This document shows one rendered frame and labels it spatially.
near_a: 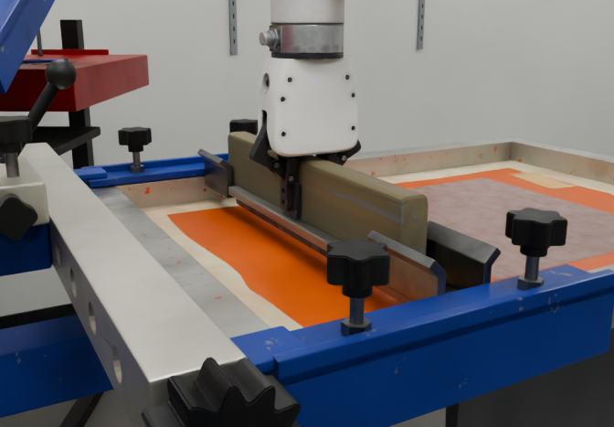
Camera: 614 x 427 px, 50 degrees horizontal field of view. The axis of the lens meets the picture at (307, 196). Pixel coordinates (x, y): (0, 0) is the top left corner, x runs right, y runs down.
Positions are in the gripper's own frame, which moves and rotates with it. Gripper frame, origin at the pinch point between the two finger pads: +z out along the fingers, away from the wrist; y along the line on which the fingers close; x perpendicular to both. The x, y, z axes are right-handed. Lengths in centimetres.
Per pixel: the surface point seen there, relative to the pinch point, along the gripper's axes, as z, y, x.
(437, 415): 102, 91, 81
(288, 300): 6.0, -8.3, -11.6
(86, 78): -6, -5, 92
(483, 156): 5, 50, 25
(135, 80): -2, 14, 125
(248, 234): 6.1, -3.7, 7.9
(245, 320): 2.5, -16.3, -20.4
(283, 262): 6.1, -4.3, -2.7
